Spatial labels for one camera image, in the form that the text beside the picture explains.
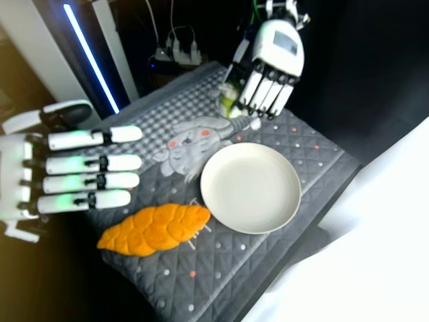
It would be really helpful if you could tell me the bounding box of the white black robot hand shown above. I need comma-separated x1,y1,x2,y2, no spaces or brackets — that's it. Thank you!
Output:
0,99,144,245
223,19,306,121

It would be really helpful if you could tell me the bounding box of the white power strip with plugs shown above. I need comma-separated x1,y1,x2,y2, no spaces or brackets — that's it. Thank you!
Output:
149,26,204,66

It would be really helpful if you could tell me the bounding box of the round white plate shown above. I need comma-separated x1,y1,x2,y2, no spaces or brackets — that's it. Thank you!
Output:
200,142,302,235

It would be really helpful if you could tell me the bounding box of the white black tower, blue light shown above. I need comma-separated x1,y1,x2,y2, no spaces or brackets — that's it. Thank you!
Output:
0,0,140,117

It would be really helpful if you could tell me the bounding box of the white cable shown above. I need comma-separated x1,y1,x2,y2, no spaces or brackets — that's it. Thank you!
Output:
143,0,162,51

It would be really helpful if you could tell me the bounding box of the green white toy cake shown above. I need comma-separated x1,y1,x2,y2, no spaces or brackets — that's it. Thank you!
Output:
217,83,245,119

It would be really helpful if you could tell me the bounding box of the orange braided bread toy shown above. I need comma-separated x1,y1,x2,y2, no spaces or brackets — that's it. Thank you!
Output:
97,203,212,258

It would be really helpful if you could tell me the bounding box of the grey quilt with bear print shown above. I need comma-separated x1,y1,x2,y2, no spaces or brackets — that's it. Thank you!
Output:
82,62,363,322

